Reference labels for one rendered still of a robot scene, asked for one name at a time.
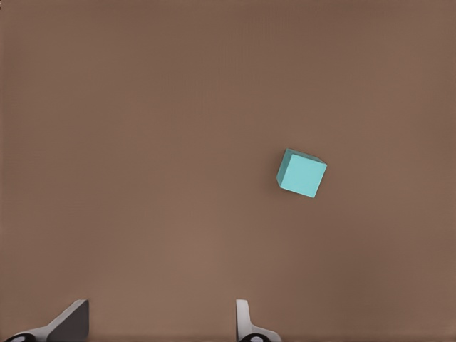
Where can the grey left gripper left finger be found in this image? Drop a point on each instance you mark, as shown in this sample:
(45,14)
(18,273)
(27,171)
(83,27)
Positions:
(67,322)

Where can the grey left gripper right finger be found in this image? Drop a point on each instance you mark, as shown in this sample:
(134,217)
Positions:
(244,320)

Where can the turquoise cube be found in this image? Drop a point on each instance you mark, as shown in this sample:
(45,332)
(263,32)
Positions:
(303,176)

